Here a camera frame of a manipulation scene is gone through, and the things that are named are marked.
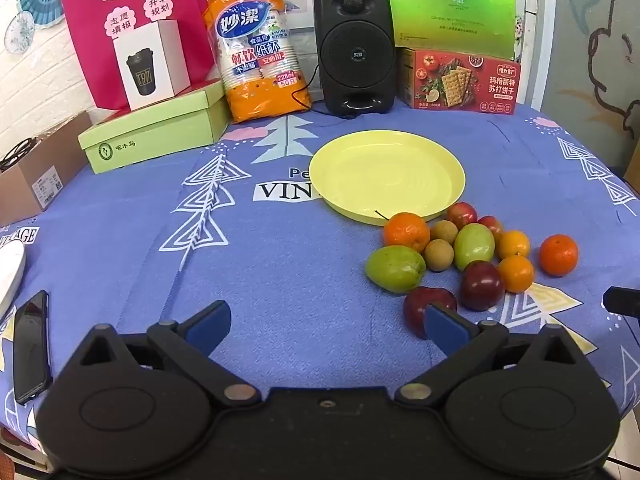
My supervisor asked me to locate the orange paper cup package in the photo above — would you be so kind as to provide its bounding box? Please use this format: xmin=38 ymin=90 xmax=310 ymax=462
xmin=203 ymin=0 xmax=312 ymax=124

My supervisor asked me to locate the blue paper fan decoration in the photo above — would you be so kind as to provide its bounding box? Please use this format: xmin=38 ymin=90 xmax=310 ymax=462
xmin=4 ymin=12 xmax=39 ymax=57

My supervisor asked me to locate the pink paper bag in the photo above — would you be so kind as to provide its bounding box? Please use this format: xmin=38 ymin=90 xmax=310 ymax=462
xmin=55 ymin=0 xmax=216 ymax=110

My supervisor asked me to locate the plain cardboard box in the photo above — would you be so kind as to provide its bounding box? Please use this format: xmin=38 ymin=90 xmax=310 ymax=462
xmin=623 ymin=136 xmax=640 ymax=187

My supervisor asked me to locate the black speaker cable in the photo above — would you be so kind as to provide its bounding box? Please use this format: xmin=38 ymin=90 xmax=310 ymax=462
xmin=292 ymin=65 xmax=362 ymax=121

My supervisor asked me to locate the black speaker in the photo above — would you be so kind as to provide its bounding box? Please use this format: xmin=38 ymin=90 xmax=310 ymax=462
xmin=313 ymin=0 xmax=396 ymax=115

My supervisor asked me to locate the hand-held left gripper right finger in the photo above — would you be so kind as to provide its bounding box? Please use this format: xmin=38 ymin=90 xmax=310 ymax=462
xmin=395 ymin=302 xmax=596 ymax=404

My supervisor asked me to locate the white box with cup picture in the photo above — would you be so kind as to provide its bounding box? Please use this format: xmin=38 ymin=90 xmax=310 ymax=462
xmin=113 ymin=20 xmax=191 ymax=111

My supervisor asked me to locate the shiny green gift box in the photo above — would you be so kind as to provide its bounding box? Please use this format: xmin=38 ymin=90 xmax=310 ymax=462
xmin=383 ymin=0 xmax=517 ymax=61

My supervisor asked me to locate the yellow-orange citrus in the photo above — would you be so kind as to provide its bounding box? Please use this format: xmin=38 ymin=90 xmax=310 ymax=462
xmin=496 ymin=230 xmax=531 ymax=260

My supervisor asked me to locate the cardboard box with label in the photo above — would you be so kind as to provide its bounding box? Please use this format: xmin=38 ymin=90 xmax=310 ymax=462
xmin=0 ymin=110 xmax=94 ymax=226

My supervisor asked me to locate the blue printed tablecloth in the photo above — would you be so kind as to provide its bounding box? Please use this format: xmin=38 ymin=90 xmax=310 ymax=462
xmin=0 ymin=100 xmax=640 ymax=461

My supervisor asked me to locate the small brown kiwi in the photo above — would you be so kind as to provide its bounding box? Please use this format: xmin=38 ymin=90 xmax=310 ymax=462
xmin=424 ymin=239 xmax=455 ymax=272
xmin=430 ymin=220 xmax=459 ymax=245

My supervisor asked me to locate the yellow plastic plate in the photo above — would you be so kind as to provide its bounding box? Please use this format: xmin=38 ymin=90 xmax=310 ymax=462
xmin=308 ymin=130 xmax=467 ymax=226

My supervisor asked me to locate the large green mango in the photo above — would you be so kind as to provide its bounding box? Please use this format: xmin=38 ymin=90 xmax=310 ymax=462
xmin=364 ymin=245 xmax=427 ymax=294

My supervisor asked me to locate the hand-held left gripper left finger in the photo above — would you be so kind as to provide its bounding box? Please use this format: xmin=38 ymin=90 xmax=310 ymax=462
xmin=62 ymin=300 xmax=262 ymax=404

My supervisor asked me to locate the mandarin with stem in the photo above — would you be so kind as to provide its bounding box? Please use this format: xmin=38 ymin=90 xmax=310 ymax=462
xmin=383 ymin=212 xmax=431 ymax=254

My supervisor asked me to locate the white flat object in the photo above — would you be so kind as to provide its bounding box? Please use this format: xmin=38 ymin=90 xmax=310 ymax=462
xmin=0 ymin=238 xmax=27 ymax=322

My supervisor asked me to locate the light green shoe box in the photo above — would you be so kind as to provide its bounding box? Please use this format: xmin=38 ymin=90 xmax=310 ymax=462
xmin=78 ymin=79 xmax=232 ymax=175

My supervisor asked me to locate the round green fruit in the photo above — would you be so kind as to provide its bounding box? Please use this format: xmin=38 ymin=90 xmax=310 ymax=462
xmin=453 ymin=223 xmax=496 ymax=271

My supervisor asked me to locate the black smartphone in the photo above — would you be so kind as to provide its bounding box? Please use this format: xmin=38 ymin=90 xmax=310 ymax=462
xmin=12 ymin=289 xmax=54 ymax=406

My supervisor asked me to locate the red cracker box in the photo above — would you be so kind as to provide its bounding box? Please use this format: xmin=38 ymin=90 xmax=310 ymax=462
xmin=395 ymin=46 xmax=522 ymax=117

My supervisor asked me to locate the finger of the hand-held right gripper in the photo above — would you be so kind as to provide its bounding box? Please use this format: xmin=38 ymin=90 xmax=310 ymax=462
xmin=602 ymin=286 xmax=640 ymax=319

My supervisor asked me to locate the small orange citrus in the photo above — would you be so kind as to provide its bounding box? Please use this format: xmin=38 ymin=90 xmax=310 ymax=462
xmin=497 ymin=256 xmax=535 ymax=293

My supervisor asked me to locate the stemless mandarin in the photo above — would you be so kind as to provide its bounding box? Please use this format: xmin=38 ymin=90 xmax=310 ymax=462
xmin=538 ymin=234 xmax=580 ymax=277

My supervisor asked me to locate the small red apple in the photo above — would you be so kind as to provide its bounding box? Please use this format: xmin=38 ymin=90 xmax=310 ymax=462
xmin=446 ymin=202 xmax=478 ymax=231
xmin=477 ymin=215 xmax=505 ymax=242

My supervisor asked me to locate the dark purple plum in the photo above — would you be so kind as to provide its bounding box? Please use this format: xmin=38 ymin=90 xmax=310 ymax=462
xmin=403 ymin=287 xmax=458 ymax=341
xmin=460 ymin=260 xmax=506 ymax=312

